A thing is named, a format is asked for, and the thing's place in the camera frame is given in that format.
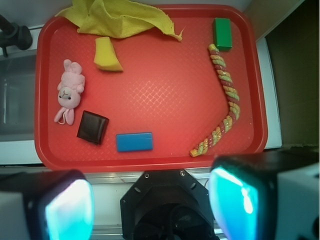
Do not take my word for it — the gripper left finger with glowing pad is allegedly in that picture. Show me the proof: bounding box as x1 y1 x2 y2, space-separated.
0 170 95 240

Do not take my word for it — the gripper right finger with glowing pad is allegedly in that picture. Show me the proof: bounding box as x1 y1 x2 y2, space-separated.
208 149 320 240

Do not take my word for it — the multicolored twisted rope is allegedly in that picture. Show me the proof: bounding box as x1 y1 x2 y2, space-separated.
189 43 241 158

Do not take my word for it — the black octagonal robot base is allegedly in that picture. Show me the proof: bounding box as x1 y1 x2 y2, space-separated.
120 169 219 240

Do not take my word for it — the dark brown leather wallet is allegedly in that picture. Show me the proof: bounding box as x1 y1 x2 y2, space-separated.
77 110 110 145

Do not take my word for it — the blue rectangular block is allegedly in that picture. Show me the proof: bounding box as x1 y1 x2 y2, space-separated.
116 132 154 152

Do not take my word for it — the pink plush bunny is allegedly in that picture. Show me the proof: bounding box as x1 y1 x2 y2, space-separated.
54 59 86 125

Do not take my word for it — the red plastic tray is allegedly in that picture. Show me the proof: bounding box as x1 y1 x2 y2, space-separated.
34 5 268 173

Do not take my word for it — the yellow sponge wedge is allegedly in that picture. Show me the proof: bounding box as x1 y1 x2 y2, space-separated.
94 36 123 72

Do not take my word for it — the green rectangular block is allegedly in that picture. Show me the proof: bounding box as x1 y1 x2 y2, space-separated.
213 17 233 52

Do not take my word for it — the black clamp knob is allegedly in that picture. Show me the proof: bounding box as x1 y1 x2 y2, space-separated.
0 15 33 58

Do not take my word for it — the yellow cloth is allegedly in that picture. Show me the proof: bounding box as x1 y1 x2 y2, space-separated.
56 0 183 42

